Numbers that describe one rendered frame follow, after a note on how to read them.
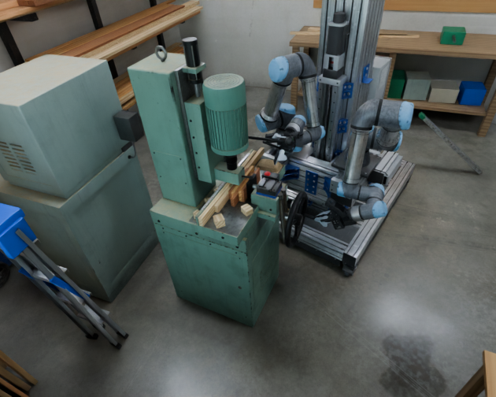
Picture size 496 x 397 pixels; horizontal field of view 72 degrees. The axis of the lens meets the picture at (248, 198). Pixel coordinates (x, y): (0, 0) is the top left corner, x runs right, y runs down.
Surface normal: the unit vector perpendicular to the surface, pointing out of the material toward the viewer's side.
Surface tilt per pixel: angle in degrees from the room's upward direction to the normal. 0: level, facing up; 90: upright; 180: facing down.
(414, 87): 90
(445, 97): 90
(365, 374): 0
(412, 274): 0
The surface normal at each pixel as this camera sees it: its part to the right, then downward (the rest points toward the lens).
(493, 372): -0.05, -0.76
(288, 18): -0.37, 0.62
